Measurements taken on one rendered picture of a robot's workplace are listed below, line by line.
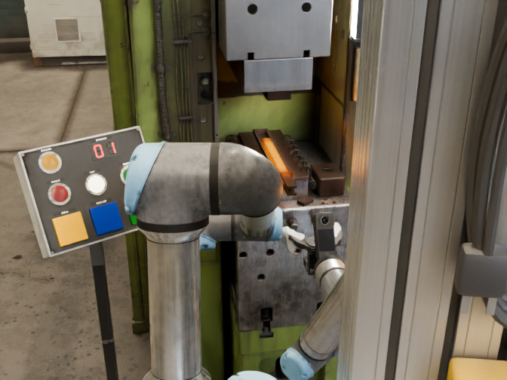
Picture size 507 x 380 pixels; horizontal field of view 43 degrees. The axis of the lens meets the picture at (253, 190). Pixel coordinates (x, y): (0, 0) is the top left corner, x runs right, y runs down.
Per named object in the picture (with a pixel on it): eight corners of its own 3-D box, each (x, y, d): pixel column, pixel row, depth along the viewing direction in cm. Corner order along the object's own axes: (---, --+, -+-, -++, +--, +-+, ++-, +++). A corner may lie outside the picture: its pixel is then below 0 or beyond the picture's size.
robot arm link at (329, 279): (330, 327, 141) (333, 295, 137) (318, 298, 151) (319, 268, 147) (364, 323, 142) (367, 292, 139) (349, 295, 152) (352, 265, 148)
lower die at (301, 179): (307, 198, 202) (308, 173, 199) (244, 203, 199) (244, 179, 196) (280, 148, 240) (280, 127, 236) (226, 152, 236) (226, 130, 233)
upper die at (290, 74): (311, 90, 187) (313, 57, 183) (244, 93, 184) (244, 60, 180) (281, 54, 224) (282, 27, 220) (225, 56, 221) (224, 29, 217)
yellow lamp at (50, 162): (59, 172, 166) (57, 156, 164) (41, 173, 165) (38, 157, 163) (60, 167, 169) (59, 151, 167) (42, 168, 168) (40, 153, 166)
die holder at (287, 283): (348, 320, 219) (357, 203, 199) (238, 332, 213) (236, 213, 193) (308, 238, 268) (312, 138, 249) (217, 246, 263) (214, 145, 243)
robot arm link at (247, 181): (290, 133, 98) (281, 202, 145) (219, 132, 98) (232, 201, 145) (291, 206, 95) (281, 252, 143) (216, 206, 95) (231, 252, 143)
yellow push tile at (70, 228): (88, 238, 168) (80, 211, 167) (61, 246, 164) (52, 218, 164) (86, 238, 169) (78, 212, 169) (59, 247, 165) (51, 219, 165)
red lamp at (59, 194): (69, 203, 166) (67, 188, 164) (50, 204, 165) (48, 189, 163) (70, 197, 169) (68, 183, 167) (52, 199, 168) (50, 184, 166)
